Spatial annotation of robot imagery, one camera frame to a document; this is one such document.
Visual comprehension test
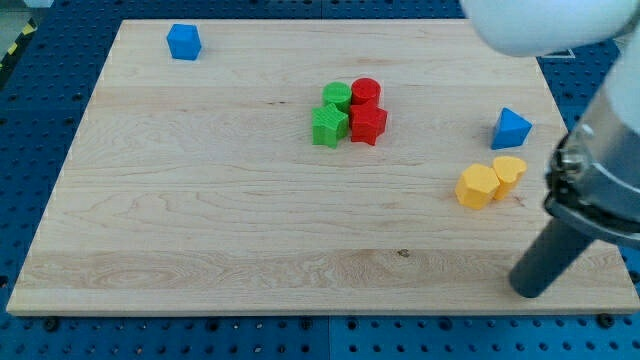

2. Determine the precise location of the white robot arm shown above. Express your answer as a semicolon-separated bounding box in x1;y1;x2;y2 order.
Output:
461;0;639;298

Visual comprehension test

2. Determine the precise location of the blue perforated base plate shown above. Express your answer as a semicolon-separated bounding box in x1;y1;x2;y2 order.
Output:
1;0;639;359

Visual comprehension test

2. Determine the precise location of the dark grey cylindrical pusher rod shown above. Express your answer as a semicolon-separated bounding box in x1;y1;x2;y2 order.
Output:
509;218;594;298

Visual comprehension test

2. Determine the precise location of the blue cube block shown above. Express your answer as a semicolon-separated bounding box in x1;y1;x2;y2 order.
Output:
166;24;201;61

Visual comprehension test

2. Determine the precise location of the green star block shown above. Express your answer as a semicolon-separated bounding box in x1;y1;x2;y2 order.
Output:
312;104;348;149

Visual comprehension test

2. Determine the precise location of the red star block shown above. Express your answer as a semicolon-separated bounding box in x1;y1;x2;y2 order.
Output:
350;101;388;146

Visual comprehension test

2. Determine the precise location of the silver tool flange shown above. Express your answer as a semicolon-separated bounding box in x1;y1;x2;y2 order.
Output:
544;87;639;249

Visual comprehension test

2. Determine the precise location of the red cylinder block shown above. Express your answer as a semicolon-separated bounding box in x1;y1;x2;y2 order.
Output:
351;77;382;105

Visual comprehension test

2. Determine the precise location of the wooden board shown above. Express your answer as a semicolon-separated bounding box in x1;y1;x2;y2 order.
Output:
7;20;639;317

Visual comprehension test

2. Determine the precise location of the green cylinder block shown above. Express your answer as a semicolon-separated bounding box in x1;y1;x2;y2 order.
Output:
322;82;352;113

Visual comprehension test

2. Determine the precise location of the yellow hexagon block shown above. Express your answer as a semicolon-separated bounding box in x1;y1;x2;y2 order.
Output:
455;163;500;210

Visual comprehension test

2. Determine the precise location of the blue triangle block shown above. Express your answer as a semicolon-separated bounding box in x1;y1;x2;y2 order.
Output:
490;108;533;150

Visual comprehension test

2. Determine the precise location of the yellow heart block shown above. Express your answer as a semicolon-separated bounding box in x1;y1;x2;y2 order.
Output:
492;156;528;200

